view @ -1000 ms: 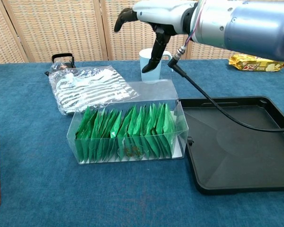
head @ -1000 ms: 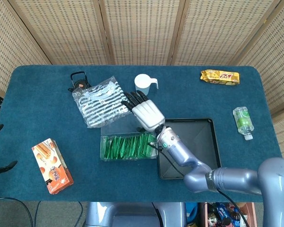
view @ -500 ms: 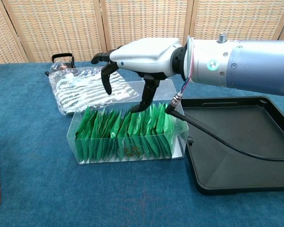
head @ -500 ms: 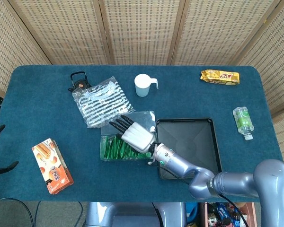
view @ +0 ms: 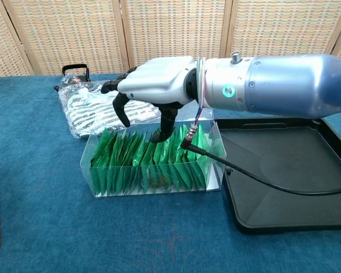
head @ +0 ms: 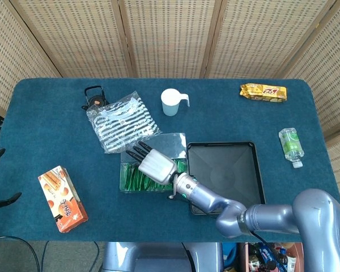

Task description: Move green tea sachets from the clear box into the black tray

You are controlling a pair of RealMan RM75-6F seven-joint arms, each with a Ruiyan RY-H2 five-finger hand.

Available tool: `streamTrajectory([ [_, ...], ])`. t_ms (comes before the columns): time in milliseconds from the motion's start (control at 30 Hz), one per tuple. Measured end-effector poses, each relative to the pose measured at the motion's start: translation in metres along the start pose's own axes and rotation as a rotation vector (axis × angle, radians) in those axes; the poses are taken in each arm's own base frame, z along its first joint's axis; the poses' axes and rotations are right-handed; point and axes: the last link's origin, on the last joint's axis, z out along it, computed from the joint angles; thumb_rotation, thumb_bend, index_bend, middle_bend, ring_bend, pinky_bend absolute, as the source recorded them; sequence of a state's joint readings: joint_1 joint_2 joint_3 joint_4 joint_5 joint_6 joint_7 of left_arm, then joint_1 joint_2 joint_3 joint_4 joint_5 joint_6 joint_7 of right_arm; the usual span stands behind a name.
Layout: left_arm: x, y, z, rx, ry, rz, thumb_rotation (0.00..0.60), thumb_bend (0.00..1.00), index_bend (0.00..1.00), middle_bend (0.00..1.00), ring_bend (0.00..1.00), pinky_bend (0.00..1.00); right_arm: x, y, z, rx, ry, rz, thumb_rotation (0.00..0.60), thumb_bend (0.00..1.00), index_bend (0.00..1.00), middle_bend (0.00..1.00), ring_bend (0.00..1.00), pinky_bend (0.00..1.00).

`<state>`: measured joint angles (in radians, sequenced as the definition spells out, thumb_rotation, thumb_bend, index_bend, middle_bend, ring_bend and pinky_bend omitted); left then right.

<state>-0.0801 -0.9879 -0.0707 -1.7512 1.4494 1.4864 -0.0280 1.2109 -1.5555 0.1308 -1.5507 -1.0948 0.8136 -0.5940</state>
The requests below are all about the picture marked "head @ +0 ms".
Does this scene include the black round device with handle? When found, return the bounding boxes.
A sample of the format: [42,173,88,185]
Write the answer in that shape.
[81,86,110,111]

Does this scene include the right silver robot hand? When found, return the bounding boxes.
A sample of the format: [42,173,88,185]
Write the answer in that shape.
[126,141,179,186]

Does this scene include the clear box of green packets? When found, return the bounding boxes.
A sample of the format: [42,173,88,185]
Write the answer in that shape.
[119,132,189,194]

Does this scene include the black floor cable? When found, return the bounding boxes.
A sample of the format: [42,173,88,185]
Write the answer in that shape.
[87,240,100,272]
[41,240,50,272]
[0,235,41,272]

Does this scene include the blue table cloth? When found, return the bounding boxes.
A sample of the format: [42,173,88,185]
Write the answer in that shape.
[0,78,340,243]

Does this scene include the light blue handled mug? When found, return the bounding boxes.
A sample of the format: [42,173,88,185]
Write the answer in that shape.
[160,88,191,117]

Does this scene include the green label water bottle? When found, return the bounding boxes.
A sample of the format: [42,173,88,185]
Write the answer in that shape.
[278,127,305,169]

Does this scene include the black plastic tray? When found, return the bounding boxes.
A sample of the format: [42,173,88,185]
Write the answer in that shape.
[186,141,266,216]

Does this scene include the snack-filled storage box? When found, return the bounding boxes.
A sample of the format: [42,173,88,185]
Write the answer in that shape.
[237,242,305,272]

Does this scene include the striped cloth in plastic bag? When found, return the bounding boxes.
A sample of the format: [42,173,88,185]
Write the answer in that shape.
[86,90,163,155]

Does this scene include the blue-grey robot torso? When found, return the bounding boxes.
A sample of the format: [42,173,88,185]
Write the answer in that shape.
[101,241,224,272]

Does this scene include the yellow biscuit packet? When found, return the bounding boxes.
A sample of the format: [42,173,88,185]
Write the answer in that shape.
[239,83,288,103]

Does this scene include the green packets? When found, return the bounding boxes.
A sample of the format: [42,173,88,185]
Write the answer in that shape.
[124,158,188,191]

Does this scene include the woven folding screen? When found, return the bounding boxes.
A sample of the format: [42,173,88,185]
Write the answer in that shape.
[0,0,340,222]

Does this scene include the orange biscuit box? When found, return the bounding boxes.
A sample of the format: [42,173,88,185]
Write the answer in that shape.
[37,165,89,233]

